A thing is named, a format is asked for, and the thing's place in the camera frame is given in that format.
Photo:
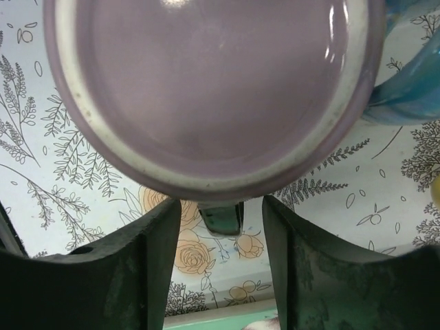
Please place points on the yellow mug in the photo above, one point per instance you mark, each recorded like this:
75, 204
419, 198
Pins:
435, 192

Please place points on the lilac mug black handle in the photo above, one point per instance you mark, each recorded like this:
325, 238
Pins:
215, 102

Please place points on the green hummingbird tray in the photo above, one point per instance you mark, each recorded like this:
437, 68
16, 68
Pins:
258, 320

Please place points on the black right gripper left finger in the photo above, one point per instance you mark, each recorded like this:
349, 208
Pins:
120, 281

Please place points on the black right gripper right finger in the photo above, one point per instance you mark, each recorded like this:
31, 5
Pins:
324, 282

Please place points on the blue glazed mug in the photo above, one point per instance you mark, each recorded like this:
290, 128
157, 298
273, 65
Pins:
411, 96

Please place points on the floral table mat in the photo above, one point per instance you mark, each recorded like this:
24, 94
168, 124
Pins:
59, 193

